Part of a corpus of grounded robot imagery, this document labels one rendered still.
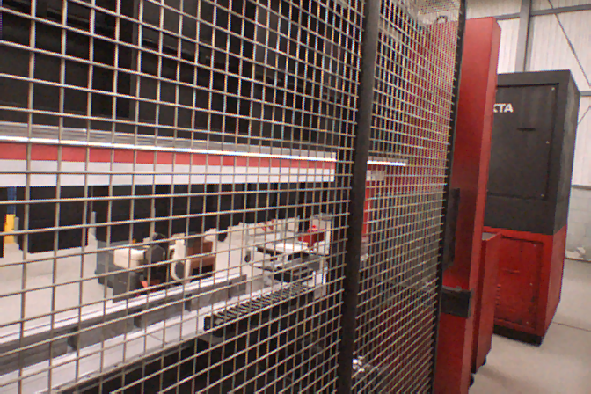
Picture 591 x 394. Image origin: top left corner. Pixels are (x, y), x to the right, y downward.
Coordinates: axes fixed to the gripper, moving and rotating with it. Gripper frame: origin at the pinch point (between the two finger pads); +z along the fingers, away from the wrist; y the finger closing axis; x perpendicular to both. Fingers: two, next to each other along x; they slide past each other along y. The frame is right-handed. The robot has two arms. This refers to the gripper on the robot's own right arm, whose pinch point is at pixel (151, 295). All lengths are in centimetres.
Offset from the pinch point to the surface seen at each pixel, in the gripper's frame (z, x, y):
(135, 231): -24, -33, 61
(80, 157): -44, -50, 70
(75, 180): -38, -51, 69
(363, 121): -38, -21, 140
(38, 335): 0, -58, 59
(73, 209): -31, -51, 67
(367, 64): -48, -22, 143
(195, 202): -33, -11, 59
